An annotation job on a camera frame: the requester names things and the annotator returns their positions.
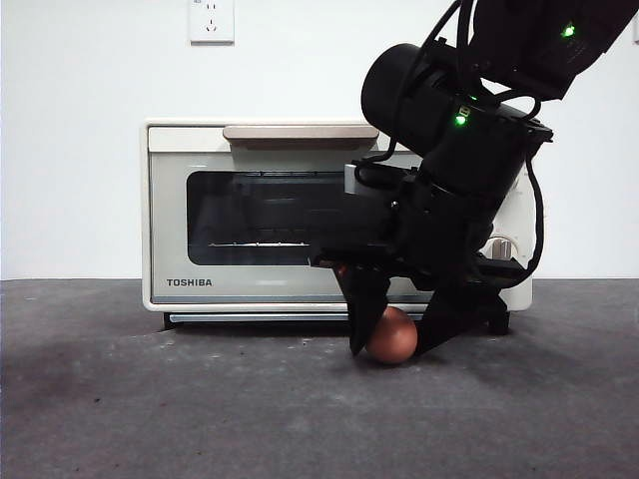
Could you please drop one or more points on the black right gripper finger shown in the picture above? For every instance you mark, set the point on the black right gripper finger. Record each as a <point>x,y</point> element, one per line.
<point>367,304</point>
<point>449,319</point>

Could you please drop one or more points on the brown egg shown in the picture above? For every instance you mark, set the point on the brown egg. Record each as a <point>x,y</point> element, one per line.
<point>395,340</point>

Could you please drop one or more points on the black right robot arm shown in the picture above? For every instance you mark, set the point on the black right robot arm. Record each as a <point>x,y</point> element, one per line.
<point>449,130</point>

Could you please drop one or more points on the cream oven knob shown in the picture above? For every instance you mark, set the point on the cream oven knob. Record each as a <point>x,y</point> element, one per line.
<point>501,247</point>

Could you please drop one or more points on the metal crumb tray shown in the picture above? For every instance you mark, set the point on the metal crumb tray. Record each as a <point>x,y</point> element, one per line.
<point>249,317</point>

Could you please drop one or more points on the cream Toshiba toaster oven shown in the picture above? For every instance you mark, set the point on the cream Toshiba toaster oven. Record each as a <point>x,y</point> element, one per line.
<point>145,209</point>

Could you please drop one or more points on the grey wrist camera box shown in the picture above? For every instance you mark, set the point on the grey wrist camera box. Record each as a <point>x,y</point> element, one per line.
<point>351,179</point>

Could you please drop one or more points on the white wall socket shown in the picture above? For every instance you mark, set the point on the white wall socket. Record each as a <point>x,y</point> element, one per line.
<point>211,22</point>

